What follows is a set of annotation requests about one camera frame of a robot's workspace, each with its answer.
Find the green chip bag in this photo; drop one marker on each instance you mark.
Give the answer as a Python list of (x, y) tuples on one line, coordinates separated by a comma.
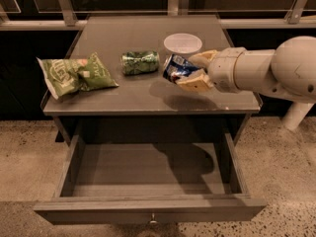
[(67, 76)]

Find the grey cabinet counter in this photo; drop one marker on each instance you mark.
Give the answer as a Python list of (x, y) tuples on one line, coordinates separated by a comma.
[(148, 96)]

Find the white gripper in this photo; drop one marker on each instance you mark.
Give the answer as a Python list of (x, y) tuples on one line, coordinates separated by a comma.
[(224, 69)]

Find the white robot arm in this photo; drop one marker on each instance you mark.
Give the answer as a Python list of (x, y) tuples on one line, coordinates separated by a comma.
[(287, 72)]

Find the metal drawer knob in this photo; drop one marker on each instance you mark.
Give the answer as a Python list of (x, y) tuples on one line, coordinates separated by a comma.
[(153, 220)]

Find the blue pepsi can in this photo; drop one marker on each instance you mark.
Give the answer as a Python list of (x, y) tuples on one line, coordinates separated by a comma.
[(176, 67)]

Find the green soda can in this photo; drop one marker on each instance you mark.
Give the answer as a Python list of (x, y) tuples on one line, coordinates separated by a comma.
[(139, 62)]

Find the metal window railing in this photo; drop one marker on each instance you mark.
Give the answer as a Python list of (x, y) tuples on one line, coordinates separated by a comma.
[(232, 14)]

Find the open grey top drawer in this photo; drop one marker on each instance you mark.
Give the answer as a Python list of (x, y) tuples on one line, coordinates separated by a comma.
[(126, 183)]

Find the white bowl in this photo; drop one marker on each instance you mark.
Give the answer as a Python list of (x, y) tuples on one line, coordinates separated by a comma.
[(182, 44)]

